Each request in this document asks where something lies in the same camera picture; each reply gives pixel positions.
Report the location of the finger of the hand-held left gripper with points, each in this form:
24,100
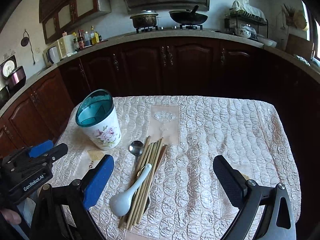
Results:
58,151
40,148

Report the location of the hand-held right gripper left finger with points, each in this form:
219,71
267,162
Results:
97,180

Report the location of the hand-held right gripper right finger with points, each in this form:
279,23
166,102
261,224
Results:
227,177

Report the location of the white ceramic spoon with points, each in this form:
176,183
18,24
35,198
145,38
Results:
125,200

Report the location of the teal plastic holder cup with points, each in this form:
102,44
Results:
105,130

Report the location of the metal spoon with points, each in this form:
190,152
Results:
136,147

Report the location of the bundle of bamboo chopsticks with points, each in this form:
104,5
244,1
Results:
150,155

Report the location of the person's left forearm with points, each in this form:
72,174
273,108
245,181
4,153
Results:
10,216

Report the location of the cream quilted tablecloth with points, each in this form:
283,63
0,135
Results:
200,135

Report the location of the pink metal rice cooker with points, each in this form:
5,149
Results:
16,77

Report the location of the white dial kitchen scale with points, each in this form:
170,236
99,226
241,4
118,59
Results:
7,67

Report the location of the white electric kettle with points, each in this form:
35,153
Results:
53,55

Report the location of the white rag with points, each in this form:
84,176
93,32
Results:
72,54

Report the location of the cream microwave oven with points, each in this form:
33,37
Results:
58,48

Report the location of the white cylindrical container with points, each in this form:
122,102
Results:
68,45

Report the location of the yellow cap jar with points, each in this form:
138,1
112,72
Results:
75,43

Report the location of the red label sauce bottle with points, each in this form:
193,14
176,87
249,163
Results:
81,41

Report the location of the dark liquid clear bottle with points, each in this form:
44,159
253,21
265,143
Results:
87,40

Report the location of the yellow cooking oil bottle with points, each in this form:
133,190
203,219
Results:
94,38

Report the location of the wooden base kitchen cabinet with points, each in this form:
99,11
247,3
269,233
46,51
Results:
150,67

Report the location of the grey stone kitchen countertop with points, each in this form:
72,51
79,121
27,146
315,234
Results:
125,38

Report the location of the green patterned cloth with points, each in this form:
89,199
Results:
301,60

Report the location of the plain white bowl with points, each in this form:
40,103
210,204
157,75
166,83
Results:
267,42

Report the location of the patterned ceramic bowl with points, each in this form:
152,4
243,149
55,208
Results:
242,33

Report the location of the wooden cutting board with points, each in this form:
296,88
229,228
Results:
298,46

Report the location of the scorched cooking pot with lid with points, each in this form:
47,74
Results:
144,20

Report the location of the gas stove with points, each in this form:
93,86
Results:
170,28

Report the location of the black wok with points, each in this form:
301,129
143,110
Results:
187,17

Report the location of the window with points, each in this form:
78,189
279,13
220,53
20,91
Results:
317,35

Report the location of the yellow woven strainer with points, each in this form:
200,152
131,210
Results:
300,21

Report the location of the white wall socket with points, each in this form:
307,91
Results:
38,50

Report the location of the black round wall-hung object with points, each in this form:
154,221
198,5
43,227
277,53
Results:
24,41

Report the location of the wooden wall cabinet glass doors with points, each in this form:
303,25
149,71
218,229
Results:
82,5

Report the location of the wall utensil basket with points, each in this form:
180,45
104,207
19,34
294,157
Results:
290,17

